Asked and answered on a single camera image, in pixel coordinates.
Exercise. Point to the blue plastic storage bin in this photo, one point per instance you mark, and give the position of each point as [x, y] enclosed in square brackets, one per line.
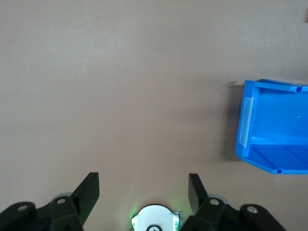
[276, 130]

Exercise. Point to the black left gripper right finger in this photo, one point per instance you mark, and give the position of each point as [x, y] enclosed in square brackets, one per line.
[196, 192]

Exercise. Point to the brown table mat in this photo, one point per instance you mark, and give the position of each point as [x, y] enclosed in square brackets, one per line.
[120, 96]

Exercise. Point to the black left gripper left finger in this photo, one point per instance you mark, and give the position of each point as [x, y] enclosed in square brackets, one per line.
[89, 190]

